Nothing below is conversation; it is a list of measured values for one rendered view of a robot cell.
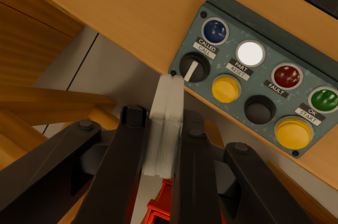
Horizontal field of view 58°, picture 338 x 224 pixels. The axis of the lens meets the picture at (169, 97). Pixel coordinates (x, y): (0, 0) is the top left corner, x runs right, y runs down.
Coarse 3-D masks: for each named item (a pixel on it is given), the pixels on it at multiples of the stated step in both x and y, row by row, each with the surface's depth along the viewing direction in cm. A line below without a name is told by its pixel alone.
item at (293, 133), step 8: (288, 120) 26; (296, 120) 26; (280, 128) 26; (288, 128) 26; (296, 128) 26; (304, 128) 26; (280, 136) 27; (288, 136) 26; (296, 136) 26; (304, 136) 26; (288, 144) 27; (296, 144) 26; (304, 144) 26
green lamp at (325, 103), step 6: (318, 90) 24; (324, 90) 24; (330, 90) 24; (312, 96) 25; (318, 96) 24; (324, 96) 24; (330, 96) 24; (336, 96) 24; (312, 102) 25; (318, 102) 25; (324, 102) 24; (330, 102) 24; (336, 102) 24; (318, 108) 25; (324, 108) 25; (330, 108) 24
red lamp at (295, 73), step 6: (282, 66) 25; (288, 66) 24; (276, 72) 25; (282, 72) 25; (288, 72) 25; (294, 72) 24; (276, 78) 25; (282, 78) 25; (288, 78) 25; (294, 78) 25; (282, 84) 25; (288, 84) 25; (294, 84) 25
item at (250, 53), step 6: (240, 48) 25; (246, 48) 25; (252, 48) 25; (258, 48) 25; (240, 54) 26; (246, 54) 25; (252, 54) 25; (258, 54) 25; (246, 60) 26; (252, 60) 25; (258, 60) 25
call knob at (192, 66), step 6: (186, 60) 27; (192, 60) 27; (198, 60) 27; (180, 66) 28; (186, 66) 27; (192, 66) 27; (198, 66) 27; (204, 66) 27; (180, 72) 28; (186, 72) 28; (192, 72) 27; (198, 72) 27; (204, 72) 27; (186, 78) 28; (192, 78) 28; (198, 78) 28
